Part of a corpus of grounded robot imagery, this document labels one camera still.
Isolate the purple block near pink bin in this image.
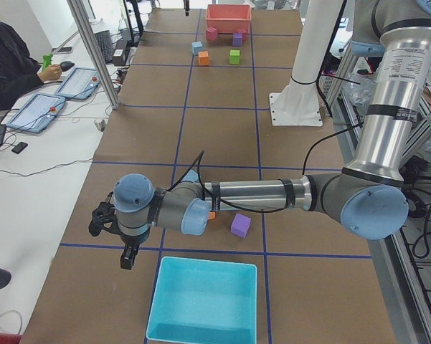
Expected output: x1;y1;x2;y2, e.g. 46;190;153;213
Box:
232;32;243;47

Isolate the pink foam block left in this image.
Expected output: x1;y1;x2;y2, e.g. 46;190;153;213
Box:
205;27;219;42

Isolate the green foam block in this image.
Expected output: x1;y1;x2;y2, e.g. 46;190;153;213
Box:
229;49;240;65

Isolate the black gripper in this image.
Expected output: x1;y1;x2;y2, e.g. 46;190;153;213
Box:
88;191;140;270

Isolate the blue teach pendant near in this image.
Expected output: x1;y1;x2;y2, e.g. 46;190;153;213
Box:
6;93;66;133

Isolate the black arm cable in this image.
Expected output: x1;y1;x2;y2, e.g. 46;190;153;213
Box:
166;71;366;212

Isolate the aluminium frame post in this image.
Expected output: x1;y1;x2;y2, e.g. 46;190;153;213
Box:
67;0;120;110

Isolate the black smartphone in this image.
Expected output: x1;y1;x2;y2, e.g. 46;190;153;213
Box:
11;142;28;154

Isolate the white camera post base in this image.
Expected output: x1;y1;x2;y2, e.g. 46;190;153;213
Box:
269;0;345;127

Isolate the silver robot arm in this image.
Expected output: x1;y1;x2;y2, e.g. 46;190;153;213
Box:
88;1;431;269

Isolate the black keyboard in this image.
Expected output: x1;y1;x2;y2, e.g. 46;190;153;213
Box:
94;30;114;63

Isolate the pink plastic bin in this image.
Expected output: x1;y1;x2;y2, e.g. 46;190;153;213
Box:
205;4;252;34

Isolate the light blue foam block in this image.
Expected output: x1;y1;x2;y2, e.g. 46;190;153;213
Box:
181;169;199;183
191;41;204;56

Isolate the orange block near pink bin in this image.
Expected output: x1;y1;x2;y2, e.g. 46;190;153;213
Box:
198;51;210;66

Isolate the seated person in black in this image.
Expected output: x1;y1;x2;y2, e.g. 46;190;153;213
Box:
0;21;62;111

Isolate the purple block near cyan bin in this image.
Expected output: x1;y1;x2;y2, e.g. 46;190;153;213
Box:
230;213;251;239

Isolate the blue teach pendant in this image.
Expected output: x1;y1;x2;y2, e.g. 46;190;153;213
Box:
55;67;100;100
6;93;66;133

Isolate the blue teach pendant far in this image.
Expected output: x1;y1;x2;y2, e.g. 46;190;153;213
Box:
55;67;100;100

